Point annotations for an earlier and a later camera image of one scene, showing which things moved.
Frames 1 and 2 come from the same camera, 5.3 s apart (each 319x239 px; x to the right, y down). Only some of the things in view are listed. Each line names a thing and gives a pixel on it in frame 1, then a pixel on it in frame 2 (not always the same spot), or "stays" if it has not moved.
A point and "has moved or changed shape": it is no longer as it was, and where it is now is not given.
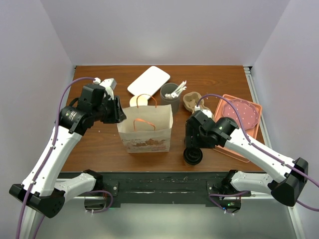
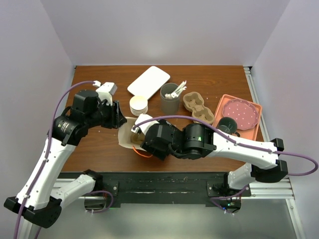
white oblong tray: [149, 82] stays
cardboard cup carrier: [190, 100] stays
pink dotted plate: [247, 112] stays
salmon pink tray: [251, 131] stays
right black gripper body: [198, 140] → [161, 154]
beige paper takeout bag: [147, 128] has moved or changed shape
